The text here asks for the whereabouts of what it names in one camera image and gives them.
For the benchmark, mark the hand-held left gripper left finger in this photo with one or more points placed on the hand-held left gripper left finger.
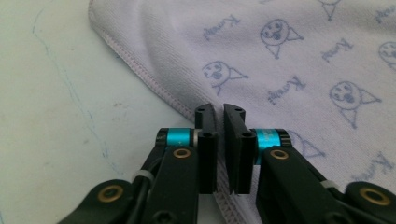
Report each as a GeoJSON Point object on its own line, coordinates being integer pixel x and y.
{"type": "Point", "coordinates": [207, 161]}

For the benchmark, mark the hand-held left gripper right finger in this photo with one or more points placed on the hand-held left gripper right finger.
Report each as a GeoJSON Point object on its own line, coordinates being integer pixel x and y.
{"type": "Point", "coordinates": [239, 161]}

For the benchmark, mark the lilac printed towel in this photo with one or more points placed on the lilac printed towel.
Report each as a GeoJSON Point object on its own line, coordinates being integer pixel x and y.
{"type": "Point", "coordinates": [311, 62]}

